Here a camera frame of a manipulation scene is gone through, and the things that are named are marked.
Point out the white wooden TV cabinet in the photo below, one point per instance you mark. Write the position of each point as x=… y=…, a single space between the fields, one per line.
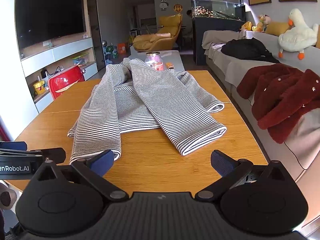
x=67 y=52

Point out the black jacket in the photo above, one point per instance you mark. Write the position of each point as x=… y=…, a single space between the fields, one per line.
x=247 y=48

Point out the clear jar with pink contents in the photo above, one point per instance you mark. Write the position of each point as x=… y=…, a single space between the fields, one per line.
x=153 y=60

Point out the panda wall decoration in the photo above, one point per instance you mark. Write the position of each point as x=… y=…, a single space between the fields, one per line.
x=163 y=5

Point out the silver ball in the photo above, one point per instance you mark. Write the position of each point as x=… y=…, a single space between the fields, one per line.
x=104 y=43

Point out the red suitcase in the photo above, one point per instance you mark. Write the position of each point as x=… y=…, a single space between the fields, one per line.
x=65 y=80

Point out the green striped ball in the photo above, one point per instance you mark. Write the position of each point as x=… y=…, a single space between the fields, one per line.
x=110 y=49

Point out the orange box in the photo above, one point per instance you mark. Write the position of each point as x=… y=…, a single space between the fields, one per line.
x=121 y=48

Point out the orange round hanging ornament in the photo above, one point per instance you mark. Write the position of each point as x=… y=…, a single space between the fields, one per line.
x=177 y=7

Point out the dark tall cabinet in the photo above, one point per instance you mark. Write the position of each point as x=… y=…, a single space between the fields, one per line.
x=96 y=22

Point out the black flat television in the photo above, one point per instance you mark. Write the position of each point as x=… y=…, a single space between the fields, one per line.
x=50 y=12

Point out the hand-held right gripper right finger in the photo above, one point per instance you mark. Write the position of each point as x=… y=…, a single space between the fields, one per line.
x=222 y=163

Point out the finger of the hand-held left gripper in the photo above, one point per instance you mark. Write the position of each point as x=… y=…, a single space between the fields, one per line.
x=15 y=145
x=53 y=154

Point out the red fuzzy coat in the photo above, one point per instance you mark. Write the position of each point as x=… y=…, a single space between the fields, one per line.
x=282 y=97

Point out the white coffee table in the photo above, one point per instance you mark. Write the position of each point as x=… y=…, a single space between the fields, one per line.
x=173 y=55

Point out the small orange case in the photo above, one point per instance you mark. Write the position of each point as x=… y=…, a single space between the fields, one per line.
x=170 y=65

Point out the yellow toy bucket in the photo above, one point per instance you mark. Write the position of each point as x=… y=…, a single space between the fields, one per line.
x=39 y=88

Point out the red plastic frame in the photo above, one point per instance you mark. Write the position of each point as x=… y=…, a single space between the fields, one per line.
x=3 y=130

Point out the black fish tank stand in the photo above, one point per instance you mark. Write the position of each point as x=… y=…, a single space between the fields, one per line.
x=200 y=42

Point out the grey sofa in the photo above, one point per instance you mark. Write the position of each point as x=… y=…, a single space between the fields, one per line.
x=297 y=140

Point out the black white striped shirt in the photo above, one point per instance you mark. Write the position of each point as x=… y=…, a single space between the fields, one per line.
x=150 y=97

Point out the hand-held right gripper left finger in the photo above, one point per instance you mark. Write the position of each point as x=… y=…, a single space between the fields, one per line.
x=102 y=163

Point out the clear toy storage box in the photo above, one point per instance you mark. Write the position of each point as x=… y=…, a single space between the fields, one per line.
x=80 y=60

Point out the beige sofa blanket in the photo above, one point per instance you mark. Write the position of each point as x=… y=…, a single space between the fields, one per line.
x=225 y=63

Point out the yellow cushion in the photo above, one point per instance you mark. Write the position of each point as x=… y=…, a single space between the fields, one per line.
x=275 y=27

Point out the yellow lounge chair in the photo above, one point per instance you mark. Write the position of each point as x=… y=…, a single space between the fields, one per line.
x=165 y=26

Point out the white duck plush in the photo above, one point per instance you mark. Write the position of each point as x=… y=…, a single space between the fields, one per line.
x=297 y=35

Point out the glass fish tank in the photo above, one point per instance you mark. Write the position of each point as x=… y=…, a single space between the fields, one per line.
x=217 y=7

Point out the small colourful plush doll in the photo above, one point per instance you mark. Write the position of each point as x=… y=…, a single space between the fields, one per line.
x=261 y=23

